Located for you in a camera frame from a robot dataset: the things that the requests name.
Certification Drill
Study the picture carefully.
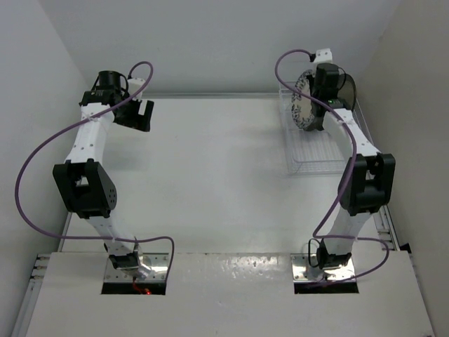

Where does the grey rim plate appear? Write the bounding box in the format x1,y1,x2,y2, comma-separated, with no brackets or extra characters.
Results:
340,74,357,111

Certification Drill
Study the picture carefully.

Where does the blue floral plate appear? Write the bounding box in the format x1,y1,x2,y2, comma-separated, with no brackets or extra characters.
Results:
290,70,314,131

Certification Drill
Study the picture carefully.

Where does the brown striped rim plate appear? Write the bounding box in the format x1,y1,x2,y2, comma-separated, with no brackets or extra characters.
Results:
304,105,323,131

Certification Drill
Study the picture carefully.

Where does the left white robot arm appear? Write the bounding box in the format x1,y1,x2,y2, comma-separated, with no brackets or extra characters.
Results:
53,70,154,280

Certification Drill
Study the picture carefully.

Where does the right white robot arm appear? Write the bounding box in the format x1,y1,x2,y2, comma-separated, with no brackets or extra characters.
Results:
310,63,396,270

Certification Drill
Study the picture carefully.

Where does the white front board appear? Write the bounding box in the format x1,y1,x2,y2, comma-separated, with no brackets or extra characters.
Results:
27,252,434,336

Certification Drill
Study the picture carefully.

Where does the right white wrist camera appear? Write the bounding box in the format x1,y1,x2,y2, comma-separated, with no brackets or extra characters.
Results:
310,48,333,65

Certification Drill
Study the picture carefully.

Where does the white wire dish rack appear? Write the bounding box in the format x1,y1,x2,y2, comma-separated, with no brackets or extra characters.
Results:
279,79,373,176

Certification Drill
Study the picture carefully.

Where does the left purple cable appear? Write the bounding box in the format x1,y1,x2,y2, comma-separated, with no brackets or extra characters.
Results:
14,61,175,278

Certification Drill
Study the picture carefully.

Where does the purple cable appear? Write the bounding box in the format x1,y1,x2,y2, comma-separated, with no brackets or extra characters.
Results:
274,49,390,287
14,61,175,278

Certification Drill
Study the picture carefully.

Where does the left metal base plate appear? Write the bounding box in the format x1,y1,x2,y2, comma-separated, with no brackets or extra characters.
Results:
103,253,170,284

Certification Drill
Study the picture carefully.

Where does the metal base plate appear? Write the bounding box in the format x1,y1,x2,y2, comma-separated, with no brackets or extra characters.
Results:
290,253,355,284
103,253,170,284

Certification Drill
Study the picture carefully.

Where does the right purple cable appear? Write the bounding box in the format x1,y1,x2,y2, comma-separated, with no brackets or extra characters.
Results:
274,49,390,287

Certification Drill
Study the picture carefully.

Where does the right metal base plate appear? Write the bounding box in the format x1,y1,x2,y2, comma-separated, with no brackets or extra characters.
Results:
290,253,355,284

